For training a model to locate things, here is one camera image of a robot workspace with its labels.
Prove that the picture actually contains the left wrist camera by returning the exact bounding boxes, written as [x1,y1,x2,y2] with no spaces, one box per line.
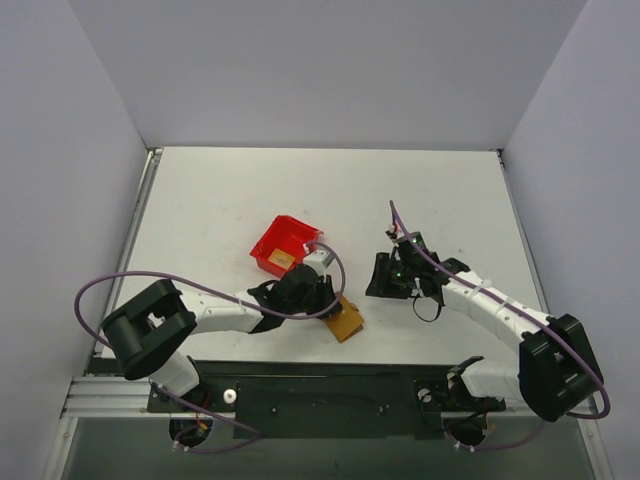
[302,248,335,275]

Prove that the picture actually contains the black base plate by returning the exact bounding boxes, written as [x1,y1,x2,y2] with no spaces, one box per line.
[145,358,508,441]

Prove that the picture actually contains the red plastic bin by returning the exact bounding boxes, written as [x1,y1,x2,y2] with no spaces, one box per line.
[249,215,324,278]

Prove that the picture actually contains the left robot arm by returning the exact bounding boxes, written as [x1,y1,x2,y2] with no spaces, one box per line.
[102,264,343,412]

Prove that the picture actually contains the aluminium frame rail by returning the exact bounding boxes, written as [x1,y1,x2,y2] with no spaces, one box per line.
[60,374,156,419]

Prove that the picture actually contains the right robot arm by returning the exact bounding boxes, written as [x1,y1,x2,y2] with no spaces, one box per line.
[366,230,604,422]

